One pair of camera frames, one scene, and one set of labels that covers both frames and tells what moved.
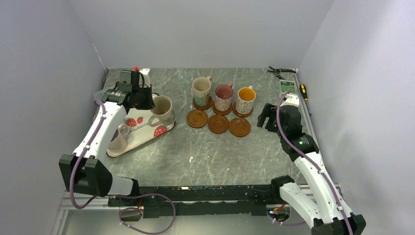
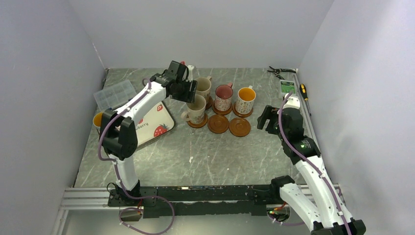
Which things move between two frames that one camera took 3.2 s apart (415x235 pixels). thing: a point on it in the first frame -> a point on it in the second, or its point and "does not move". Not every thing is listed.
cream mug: (162, 113) -> (195, 110)
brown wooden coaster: (218, 124) does not move
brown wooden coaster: (240, 115) does not move
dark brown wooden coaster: (240, 127) does not move
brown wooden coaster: (222, 112) does not move
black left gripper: (149, 104) -> (189, 96)
